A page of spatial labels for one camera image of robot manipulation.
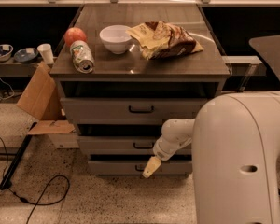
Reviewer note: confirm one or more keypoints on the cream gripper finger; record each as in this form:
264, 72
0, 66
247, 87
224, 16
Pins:
152, 165

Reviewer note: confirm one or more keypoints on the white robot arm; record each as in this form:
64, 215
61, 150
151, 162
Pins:
235, 144

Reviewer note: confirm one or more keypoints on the grey top drawer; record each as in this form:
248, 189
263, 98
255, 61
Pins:
129, 110

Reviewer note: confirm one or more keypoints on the grey drawer cabinet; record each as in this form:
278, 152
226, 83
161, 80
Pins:
129, 75

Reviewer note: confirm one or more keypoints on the yellow brown chip bag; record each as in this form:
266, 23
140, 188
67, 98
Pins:
159, 40

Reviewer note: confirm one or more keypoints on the green soda can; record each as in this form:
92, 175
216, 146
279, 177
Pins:
82, 57

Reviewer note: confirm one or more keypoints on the cardboard box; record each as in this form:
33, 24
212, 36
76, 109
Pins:
41, 100

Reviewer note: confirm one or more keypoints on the white bowl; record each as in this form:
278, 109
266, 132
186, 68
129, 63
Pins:
115, 39

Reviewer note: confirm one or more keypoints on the black left stand leg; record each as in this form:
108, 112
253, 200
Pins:
6, 180

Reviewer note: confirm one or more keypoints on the red apple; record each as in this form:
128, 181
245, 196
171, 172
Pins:
74, 34

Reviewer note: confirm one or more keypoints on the white paper cup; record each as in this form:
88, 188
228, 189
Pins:
46, 53

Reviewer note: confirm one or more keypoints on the dark grey side table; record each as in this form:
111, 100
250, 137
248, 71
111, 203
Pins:
268, 48

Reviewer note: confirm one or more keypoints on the blue patterned bowl right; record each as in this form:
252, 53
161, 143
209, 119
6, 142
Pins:
27, 55

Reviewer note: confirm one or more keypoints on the blue patterned bowl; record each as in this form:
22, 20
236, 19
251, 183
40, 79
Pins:
27, 55
5, 52

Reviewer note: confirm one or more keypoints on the blue patterned bowl left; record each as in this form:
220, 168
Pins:
5, 52

